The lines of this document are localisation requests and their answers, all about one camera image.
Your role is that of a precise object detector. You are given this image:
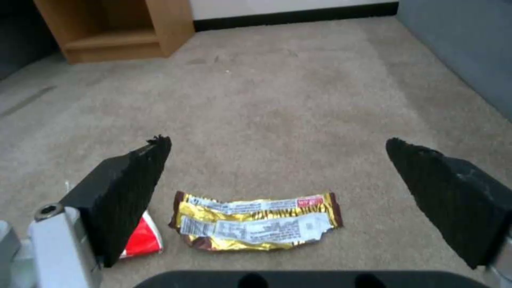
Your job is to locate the light wooden open cabinet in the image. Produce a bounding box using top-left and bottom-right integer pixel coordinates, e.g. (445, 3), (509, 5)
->
(32, 0), (196, 64)

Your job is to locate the grey fabric partition panel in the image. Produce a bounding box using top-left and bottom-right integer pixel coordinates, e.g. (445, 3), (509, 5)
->
(396, 0), (512, 124)

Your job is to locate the red white snack wrapper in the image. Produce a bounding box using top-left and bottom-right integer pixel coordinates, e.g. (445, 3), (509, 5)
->
(63, 180), (166, 260)

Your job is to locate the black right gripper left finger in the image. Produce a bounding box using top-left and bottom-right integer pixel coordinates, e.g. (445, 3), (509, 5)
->
(26, 135), (173, 288)

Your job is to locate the dark grey furniture panel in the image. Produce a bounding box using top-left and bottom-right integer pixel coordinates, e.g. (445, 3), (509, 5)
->
(0, 0), (62, 80)

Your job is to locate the gold brown candy wrapper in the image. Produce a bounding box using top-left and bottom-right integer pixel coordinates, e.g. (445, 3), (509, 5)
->
(167, 190), (345, 252)

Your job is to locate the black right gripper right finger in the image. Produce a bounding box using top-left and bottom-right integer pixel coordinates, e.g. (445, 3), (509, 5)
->
(385, 138), (512, 288)

